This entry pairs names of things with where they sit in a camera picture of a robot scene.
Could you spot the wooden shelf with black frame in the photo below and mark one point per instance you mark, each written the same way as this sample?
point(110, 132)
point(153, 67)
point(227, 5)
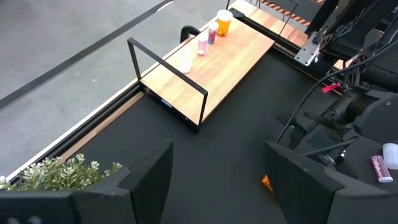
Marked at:
point(217, 71)

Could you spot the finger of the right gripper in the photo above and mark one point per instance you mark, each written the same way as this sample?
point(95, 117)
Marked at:
point(335, 155)
point(293, 130)

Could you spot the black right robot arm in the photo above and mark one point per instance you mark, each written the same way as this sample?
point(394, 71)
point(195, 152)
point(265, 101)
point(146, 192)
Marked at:
point(373, 18)

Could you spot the white small cap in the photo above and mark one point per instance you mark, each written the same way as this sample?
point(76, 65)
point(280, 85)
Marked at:
point(185, 63)

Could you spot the wide amber bottle white cap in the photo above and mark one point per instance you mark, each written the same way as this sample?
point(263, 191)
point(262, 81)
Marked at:
point(224, 26)

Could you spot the silver corner bracket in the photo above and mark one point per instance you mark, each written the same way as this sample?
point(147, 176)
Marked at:
point(308, 51)

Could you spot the black clamp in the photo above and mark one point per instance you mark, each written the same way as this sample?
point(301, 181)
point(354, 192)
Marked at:
point(189, 29)

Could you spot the amber pill bottle white cap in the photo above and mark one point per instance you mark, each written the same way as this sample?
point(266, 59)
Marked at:
point(266, 183)

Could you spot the green plant in black pot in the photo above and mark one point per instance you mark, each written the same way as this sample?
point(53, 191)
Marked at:
point(62, 174)

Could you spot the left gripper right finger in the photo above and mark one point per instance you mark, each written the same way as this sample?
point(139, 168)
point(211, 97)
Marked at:
point(304, 193)

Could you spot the black table mat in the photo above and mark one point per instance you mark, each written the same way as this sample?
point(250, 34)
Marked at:
point(233, 155)

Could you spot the red tag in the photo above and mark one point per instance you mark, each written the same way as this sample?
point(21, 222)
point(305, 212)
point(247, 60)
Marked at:
point(331, 87)

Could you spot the pink patterned bottle white cap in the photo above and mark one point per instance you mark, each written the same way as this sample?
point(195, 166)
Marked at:
point(381, 168)

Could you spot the small pink bottle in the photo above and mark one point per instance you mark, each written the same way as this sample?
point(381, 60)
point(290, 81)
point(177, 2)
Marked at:
point(202, 45)

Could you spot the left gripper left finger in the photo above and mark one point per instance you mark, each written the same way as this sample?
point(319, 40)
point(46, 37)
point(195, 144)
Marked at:
point(124, 199)

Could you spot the frosted white bottle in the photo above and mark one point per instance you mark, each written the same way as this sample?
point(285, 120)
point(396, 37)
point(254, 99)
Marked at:
point(391, 155)

